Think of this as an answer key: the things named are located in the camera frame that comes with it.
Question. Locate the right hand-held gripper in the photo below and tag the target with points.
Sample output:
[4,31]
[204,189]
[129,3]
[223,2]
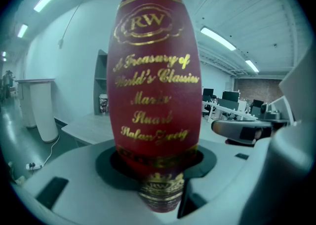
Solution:
[293,150]

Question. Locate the printed paper cup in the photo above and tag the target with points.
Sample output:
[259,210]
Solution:
[103,104]

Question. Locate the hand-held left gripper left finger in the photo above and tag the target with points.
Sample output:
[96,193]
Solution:
[81,169]

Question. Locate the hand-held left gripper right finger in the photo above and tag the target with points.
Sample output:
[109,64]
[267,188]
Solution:
[229,169]

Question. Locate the white office desk row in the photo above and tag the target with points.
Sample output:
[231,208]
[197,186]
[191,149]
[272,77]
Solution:
[229,113]

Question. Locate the white power strip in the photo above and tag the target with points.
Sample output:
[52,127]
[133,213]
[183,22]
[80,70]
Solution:
[33,166]

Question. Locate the red book with gold print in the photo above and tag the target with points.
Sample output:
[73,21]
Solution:
[153,90]

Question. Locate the wooden desk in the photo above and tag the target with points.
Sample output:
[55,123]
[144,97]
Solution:
[91,127]

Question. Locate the black computer monitor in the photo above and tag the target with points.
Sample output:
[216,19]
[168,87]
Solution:
[208,94]
[258,106]
[230,96]

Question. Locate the white curved counter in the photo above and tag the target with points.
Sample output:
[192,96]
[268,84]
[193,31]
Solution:
[42,105]

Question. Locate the grey shelf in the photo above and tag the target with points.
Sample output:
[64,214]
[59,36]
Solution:
[100,78]

